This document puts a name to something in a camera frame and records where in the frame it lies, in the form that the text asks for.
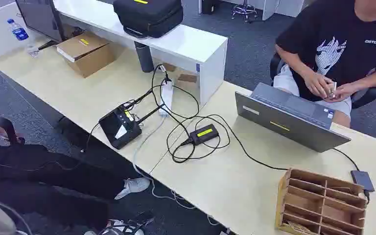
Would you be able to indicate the cards in wooden box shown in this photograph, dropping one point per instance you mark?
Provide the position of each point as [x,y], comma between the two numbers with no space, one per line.
[296,227]

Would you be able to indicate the person's left hand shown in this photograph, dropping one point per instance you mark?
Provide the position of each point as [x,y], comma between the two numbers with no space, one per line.
[343,92]

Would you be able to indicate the black power adapter yellow label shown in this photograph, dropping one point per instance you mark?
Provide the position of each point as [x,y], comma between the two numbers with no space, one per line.
[204,133]

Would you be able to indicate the small black flat device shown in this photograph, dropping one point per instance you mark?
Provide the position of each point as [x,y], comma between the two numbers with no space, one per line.
[363,180]

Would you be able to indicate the person in black trousers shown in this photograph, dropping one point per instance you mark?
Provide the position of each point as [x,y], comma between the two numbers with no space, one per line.
[45,178]

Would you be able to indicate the cardboard box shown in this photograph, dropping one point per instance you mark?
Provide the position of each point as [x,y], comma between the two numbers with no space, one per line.
[85,53]

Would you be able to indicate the black carry bag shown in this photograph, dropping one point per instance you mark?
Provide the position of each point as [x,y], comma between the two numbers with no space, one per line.
[147,16]

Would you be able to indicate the crumpled clear plastic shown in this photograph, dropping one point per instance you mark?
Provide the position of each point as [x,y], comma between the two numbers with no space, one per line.
[32,51]

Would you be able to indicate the grey laptop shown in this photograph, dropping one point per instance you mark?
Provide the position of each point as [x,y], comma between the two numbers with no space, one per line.
[288,126]

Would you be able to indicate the white cabinet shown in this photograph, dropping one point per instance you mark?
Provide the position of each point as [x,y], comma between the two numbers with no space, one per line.
[280,8]

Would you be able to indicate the person's right hand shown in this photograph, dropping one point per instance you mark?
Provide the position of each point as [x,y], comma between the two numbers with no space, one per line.
[317,85]

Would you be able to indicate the small brown carton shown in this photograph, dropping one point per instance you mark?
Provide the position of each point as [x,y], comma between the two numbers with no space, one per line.
[186,80]

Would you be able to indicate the white desk shelf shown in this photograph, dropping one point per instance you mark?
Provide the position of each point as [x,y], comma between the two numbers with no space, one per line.
[188,43]

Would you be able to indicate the seated person in black shirt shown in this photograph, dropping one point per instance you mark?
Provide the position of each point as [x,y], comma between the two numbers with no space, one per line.
[337,26]

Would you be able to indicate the chrome stool base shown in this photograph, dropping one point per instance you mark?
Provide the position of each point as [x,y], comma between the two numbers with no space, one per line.
[244,9]

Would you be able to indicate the black monitor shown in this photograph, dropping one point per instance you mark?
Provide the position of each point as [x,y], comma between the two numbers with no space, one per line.
[40,18]

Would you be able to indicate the blue label water bottle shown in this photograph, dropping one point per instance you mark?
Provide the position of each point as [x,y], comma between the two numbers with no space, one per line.
[18,30]

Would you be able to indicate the black router with antennas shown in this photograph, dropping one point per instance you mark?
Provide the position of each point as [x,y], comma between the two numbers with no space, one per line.
[120,128]

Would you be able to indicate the white power strip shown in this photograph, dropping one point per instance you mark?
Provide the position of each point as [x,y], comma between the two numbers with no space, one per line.
[166,97]

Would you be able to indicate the black tumbler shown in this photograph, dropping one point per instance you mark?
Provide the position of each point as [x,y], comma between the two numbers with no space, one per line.
[144,58]

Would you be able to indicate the wooden card box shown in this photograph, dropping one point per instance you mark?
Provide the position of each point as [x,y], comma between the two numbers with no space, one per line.
[321,201]

